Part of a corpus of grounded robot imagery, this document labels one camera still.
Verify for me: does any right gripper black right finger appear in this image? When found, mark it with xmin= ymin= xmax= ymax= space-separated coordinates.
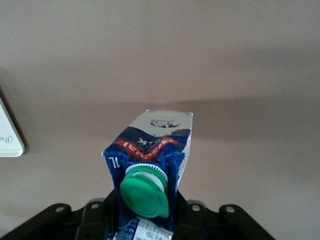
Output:
xmin=172 ymin=191 xmax=221 ymax=240

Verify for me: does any cream rabbit print tray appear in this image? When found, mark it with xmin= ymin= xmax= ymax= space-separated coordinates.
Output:
xmin=0 ymin=96 xmax=26 ymax=158

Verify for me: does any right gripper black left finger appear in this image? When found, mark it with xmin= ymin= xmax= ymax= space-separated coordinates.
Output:
xmin=74 ymin=189 xmax=120 ymax=240

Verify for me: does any blue white milk carton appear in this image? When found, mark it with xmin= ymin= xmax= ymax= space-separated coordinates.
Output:
xmin=101 ymin=109 xmax=195 ymax=240

